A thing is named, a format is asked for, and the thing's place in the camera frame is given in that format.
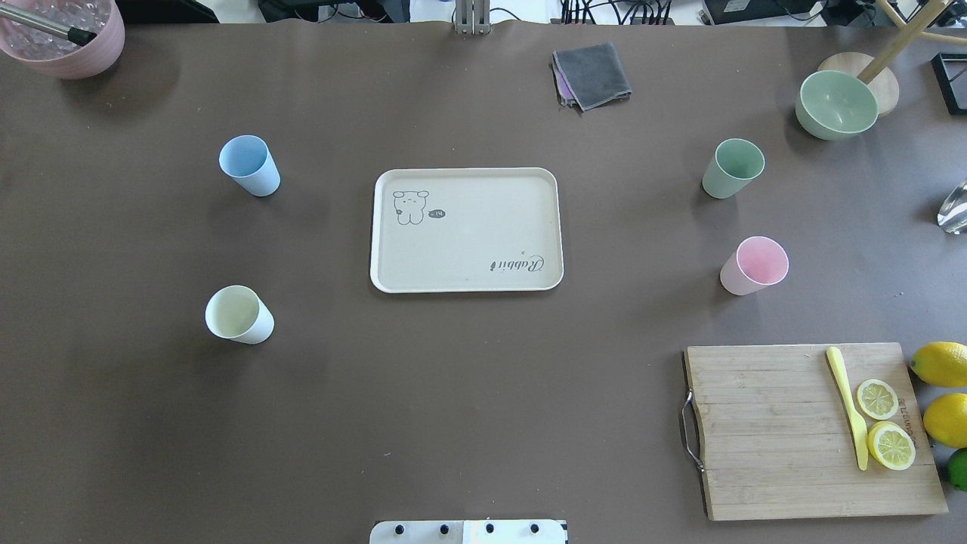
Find whole lemon lower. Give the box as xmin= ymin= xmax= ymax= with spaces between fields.
xmin=922 ymin=393 xmax=967 ymax=449

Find grey folded cloth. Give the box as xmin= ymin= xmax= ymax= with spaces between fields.
xmin=551 ymin=42 xmax=632 ymax=113

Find aluminium frame post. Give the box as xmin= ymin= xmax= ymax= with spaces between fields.
xmin=453 ymin=0 xmax=491 ymax=35

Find whole lemon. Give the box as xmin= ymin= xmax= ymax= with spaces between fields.
xmin=922 ymin=393 xmax=967 ymax=449
xmin=910 ymin=342 xmax=966 ymax=387

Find green bowl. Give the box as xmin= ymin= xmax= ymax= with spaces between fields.
xmin=795 ymin=71 xmax=879 ymax=141

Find whole lemon upper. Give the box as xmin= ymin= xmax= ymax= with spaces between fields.
xmin=910 ymin=342 xmax=966 ymax=387

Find pink cup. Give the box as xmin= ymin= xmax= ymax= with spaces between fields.
xmin=719 ymin=236 xmax=789 ymax=295

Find lemon slice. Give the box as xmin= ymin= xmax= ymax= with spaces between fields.
xmin=867 ymin=421 xmax=916 ymax=471
xmin=855 ymin=379 xmax=899 ymax=421

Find pink bowl with ice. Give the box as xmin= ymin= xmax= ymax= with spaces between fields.
xmin=1 ymin=1 xmax=125 ymax=79

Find white cup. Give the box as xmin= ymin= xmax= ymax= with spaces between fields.
xmin=205 ymin=285 xmax=275 ymax=345

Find clear glass mug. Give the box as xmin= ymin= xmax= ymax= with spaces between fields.
xmin=937 ymin=179 xmax=967 ymax=234

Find black framed mirror tray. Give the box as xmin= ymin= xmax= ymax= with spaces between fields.
xmin=930 ymin=52 xmax=966 ymax=115

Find yellow plastic knife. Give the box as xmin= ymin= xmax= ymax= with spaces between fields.
xmin=826 ymin=345 xmax=870 ymax=471

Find lemon slice upper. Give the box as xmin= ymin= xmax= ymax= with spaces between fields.
xmin=855 ymin=379 xmax=899 ymax=421

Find lemon slice lower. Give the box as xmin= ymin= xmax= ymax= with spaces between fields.
xmin=867 ymin=421 xmax=916 ymax=471

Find metal ice scoop handle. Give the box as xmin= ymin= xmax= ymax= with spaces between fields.
xmin=1 ymin=2 xmax=97 ymax=46

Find green lime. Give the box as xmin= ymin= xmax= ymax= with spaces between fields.
xmin=946 ymin=448 xmax=967 ymax=492

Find wooden cup stand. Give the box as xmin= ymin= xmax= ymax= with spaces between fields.
xmin=818 ymin=1 xmax=966 ymax=117

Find light blue cup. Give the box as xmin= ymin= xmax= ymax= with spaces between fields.
xmin=218 ymin=134 xmax=280 ymax=197

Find beige rabbit tray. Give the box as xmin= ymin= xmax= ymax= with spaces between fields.
xmin=369 ymin=168 xmax=565 ymax=294

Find wooden cutting board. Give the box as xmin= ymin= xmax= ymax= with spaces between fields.
xmin=684 ymin=343 xmax=947 ymax=522

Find green cup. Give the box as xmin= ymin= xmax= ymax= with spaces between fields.
xmin=702 ymin=138 xmax=765 ymax=199

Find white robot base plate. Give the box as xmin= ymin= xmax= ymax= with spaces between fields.
xmin=369 ymin=519 xmax=569 ymax=543

